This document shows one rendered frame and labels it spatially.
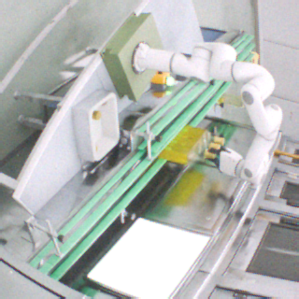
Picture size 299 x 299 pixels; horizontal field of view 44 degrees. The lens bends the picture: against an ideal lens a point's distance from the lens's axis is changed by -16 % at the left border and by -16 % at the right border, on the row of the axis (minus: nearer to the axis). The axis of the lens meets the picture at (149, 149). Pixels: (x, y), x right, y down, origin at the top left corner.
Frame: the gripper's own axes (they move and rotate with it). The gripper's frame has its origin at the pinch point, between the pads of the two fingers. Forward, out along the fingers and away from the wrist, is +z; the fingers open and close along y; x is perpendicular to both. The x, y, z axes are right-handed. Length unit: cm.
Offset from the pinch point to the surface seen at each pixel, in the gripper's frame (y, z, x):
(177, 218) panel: -12.6, -5.8, 29.8
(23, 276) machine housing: 21, -18, 107
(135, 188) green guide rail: -3.2, 12.0, 34.7
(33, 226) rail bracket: 15, 3, 89
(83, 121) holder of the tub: 28, 23, 47
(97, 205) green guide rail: 4, 8, 57
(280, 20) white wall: -56, 214, -541
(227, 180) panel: -12.5, -7.1, -3.2
